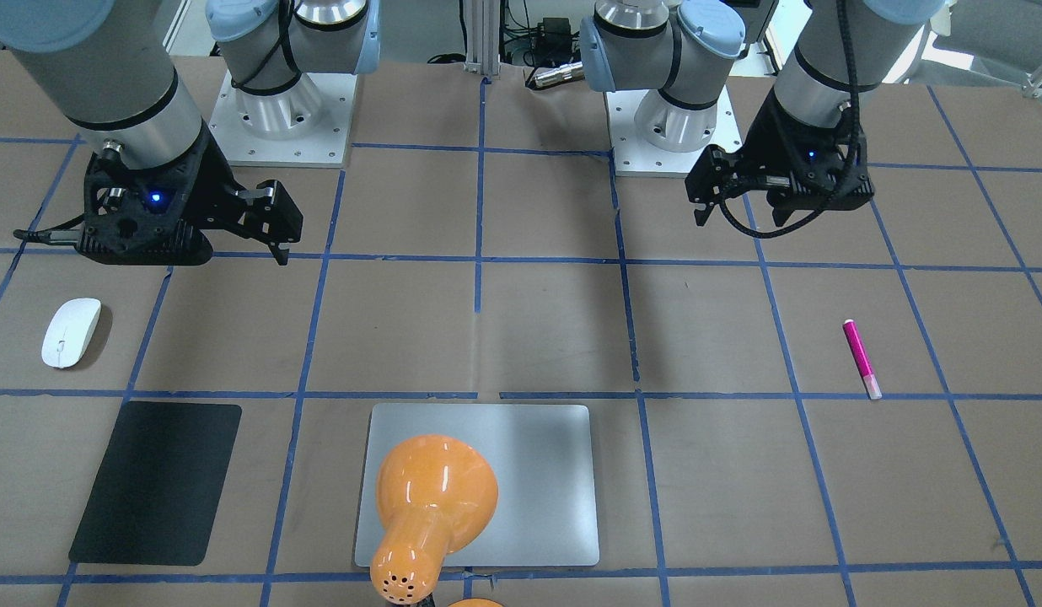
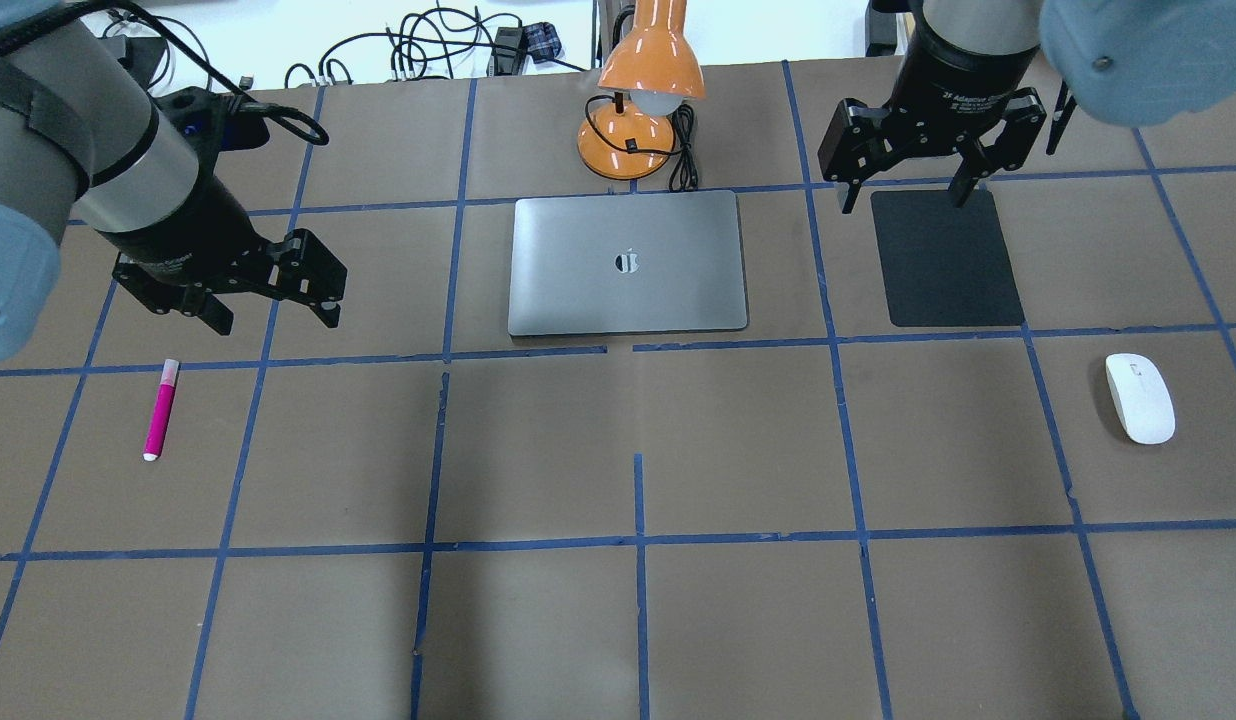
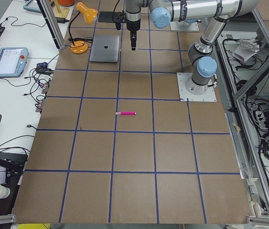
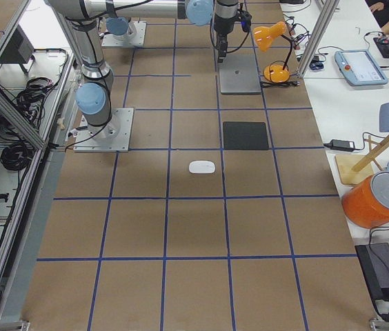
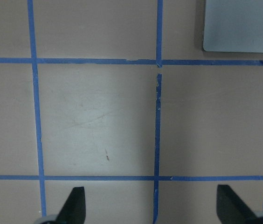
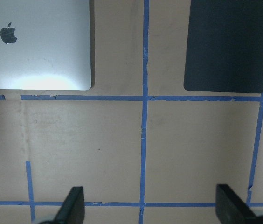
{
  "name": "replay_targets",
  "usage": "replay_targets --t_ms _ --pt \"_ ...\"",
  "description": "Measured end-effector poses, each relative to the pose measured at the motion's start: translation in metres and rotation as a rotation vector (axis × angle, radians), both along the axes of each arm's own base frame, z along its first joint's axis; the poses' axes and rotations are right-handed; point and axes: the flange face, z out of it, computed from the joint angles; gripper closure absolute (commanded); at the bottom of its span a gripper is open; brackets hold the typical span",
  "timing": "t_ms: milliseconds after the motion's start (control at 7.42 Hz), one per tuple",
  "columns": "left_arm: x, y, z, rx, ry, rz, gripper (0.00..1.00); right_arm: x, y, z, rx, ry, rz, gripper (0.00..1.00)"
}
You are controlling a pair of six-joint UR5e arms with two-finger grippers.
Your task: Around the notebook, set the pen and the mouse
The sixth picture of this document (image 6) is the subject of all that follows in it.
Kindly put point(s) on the silver laptop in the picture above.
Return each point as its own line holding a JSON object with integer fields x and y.
{"x": 46, "y": 45}

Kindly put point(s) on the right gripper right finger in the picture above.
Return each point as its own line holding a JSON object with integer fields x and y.
{"x": 231, "y": 209}

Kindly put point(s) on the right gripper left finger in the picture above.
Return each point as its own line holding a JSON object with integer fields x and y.
{"x": 72, "y": 210}

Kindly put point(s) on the black mousepad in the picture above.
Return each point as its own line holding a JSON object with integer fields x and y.
{"x": 225, "y": 46}

